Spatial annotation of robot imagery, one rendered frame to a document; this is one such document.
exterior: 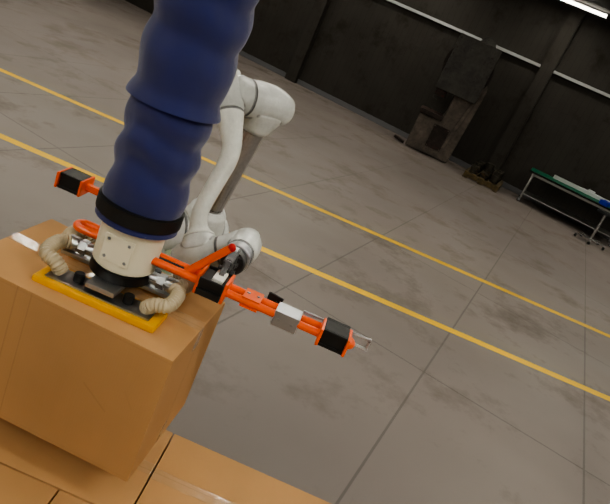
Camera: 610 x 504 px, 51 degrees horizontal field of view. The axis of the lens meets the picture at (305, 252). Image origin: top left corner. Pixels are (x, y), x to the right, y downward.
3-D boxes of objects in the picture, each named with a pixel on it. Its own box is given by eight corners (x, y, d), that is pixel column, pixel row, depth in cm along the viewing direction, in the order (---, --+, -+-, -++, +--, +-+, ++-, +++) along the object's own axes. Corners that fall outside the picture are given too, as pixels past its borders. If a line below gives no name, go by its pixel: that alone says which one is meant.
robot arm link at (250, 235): (260, 266, 195) (220, 274, 197) (269, 250, 209) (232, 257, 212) (251, 233, 192) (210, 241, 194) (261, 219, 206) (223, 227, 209)
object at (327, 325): (313, 344, 166) (321, 329, 164) (317, 332, 172) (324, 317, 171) (343, 357, 165) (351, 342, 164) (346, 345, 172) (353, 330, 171)
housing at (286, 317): (269, 324, 167) (275, 310, 165) (274, 314, 173) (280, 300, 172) (293, 335, 167) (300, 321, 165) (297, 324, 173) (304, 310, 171)
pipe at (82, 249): (37, 265, 161) (42, 246, 159) (84, 237, 185) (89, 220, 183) (159, 319, 161) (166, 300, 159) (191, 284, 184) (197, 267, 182)
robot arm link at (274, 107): (163, 230, 260) (209, 235, 274) (174, 257, 250) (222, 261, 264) (244, 67, 221) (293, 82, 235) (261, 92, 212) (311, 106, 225)
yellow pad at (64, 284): (30, 280, 161) (34, 263, 159) (51, 267, 170) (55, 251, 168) (152, 334, 160) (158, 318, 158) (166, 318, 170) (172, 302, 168)
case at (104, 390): (-70, 382, 171) (-42, 256, 157) (22, 324, 209) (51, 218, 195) (126, 482, 167) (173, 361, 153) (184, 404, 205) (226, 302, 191)
